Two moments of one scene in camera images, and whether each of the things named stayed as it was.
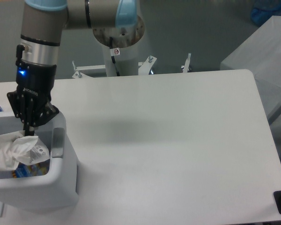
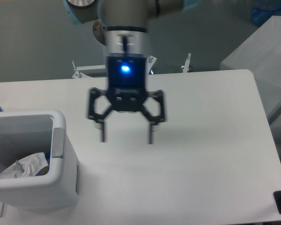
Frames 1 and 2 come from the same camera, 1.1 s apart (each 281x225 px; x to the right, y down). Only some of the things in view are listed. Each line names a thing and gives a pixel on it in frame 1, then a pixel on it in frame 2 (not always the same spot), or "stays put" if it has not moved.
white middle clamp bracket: [145, 66] stays put
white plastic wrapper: [9, 150] to [28, 167]
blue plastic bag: [263, 10] stays put
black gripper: [37, 80] to [126, 88]
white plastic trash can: [59, 188] stays put
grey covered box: [266, 53] stays put
